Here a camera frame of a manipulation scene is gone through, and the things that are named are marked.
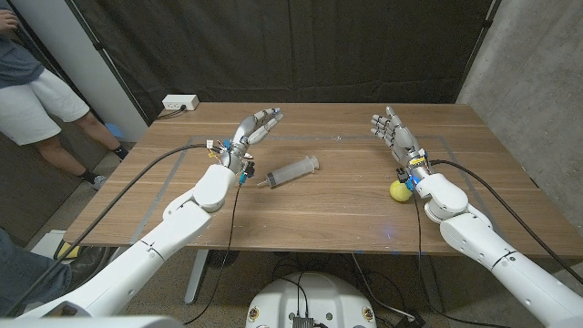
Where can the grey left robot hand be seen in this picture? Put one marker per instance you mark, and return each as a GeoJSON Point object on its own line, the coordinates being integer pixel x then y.
{"type": "Point", "coordinates": [248, 132]}

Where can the clear plastic syringe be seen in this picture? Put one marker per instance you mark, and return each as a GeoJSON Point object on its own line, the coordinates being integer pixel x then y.
{"type": "Point", "coordinates": [291, 172]}

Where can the black module on base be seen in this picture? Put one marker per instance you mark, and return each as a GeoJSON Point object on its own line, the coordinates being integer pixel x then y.
{"type": "Point", "coordinates": [303, 322]}

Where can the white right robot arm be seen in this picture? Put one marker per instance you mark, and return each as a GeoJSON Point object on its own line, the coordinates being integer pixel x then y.
{"type": "Point", "coordinates": [478, 237]}

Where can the black round fan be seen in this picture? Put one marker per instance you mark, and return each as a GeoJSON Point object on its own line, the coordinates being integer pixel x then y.
{"type": "Point", "coordinates": [223, 257]}

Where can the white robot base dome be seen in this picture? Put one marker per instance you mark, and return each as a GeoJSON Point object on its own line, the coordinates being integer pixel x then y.
{"type": "Point", "coordinates": [319, 296]}

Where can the person in white shorts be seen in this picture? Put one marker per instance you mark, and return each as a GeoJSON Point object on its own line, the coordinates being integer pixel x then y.
{"type": "Point", "coordinates": [27, 105]}

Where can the person in blue jeans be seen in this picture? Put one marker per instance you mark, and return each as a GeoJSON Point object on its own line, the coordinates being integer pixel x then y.
{"type": "Point", "coordinates": [23, 282]}

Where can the black backdrop curtain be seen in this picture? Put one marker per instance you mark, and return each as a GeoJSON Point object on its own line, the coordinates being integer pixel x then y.
{"type": "Point", "coordinates": [291, 45]}

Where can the black power adapter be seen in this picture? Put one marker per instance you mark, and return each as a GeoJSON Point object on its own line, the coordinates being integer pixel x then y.
{"type": "Point", "coordinates": [410, 320]}

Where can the blue floor object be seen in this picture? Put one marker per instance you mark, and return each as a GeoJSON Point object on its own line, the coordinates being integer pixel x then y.
{"type": "Point", "coordinates": [114, 130]}

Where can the white power strip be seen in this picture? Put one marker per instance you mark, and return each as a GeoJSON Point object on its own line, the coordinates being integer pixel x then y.
{"type": "Point", "coordinates": [180, 101]}

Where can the grey table leg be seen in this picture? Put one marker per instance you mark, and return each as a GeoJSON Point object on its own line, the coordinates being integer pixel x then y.
{"type": "Point", "coordinates": [430, 287]}
{"type": "Point", "coordinates": [197, 282]}

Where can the white and yellow floor board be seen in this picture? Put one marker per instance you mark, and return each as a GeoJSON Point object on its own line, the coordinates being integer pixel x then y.
{"type": "Point", "coordinates": [66, 250]}

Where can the yellow ball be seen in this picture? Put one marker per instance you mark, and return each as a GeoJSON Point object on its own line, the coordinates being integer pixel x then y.
{"type": "Point", "coordinates": [400, 191]}

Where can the grey tape outline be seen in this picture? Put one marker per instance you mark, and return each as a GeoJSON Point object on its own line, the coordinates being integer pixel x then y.
{"type": "Point", "coordinates": [296, 137]}

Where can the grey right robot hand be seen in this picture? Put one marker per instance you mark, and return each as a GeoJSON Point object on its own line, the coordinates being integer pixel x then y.
{"type": "Point", "coordinates": [403, 141]}

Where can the black backdrop stand pole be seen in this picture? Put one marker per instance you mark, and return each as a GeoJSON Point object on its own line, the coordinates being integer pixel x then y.
{"type": "Point", "coordinates": [106, 59]}
{"type": "Point", "coordinates": [479, 45]}

